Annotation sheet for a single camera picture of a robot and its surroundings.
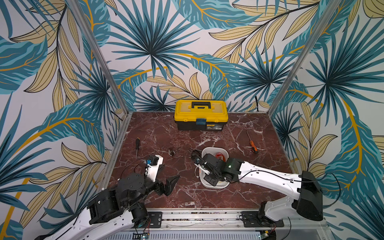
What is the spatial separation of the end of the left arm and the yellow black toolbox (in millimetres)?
487

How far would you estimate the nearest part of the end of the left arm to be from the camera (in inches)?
21.1

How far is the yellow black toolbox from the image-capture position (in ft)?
3.20
